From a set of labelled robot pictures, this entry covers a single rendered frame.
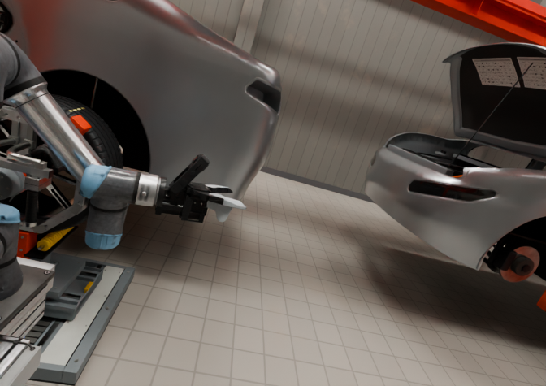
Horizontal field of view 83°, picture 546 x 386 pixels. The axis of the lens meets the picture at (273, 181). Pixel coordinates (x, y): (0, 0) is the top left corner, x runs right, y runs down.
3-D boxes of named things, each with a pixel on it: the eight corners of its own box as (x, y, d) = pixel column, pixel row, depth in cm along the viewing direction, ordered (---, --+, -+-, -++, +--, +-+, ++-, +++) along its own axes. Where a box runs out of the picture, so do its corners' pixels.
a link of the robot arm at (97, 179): (84, 191, 72) (90, 157, 70) (136, 199, 76) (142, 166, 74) (75, 206, 65) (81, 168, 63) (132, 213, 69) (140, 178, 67)
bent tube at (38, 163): (69, 158, 136) (71, 135, 133) (42, 170, 118) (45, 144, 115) (25, 147, 133) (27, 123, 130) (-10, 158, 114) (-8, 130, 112)
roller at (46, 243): (76, 227, 174) (78, 218, 173) (45, 255, 146) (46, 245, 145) (65, 225, 173) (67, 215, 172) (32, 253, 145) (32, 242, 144)
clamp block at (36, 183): (51, 184, 126) (53, 172, 124) (37, 192, 117) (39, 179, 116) (38, 181, 125) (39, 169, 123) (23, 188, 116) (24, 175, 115)
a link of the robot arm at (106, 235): (123, 230, 82) (131, 193, 79) (118, 254, 72) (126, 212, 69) (90, 227, 79) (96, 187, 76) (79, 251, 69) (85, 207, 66)
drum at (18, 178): (44, 188, 145) (47, 160, 141) (12, 206, 125) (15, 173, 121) (10, 180, 142) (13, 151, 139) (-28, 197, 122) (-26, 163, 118)
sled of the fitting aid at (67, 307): (101, 280, 197) (103, 267, 195) (72, 322, 163) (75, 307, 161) (15, 264, 188) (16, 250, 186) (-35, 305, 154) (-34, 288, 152)
